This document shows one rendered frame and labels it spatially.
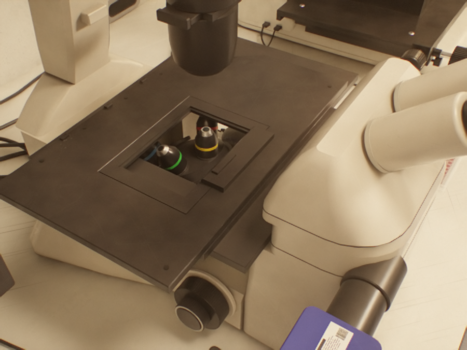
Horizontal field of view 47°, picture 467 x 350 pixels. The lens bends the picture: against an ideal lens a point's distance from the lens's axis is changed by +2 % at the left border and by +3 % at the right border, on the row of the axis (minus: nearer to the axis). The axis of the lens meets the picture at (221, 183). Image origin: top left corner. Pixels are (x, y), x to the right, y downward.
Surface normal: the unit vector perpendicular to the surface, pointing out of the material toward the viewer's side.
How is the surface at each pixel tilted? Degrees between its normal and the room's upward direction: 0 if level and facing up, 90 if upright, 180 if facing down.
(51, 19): 90
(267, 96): 0
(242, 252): 0
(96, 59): 105
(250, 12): 90
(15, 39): 90
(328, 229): 86
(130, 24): 0
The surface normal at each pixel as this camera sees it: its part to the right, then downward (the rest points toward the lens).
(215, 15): 0.84, 0.38
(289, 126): 0.00, -0.72
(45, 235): -0.40, -0.04
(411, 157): -0.41, 0.74
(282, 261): -0.55, 0.58
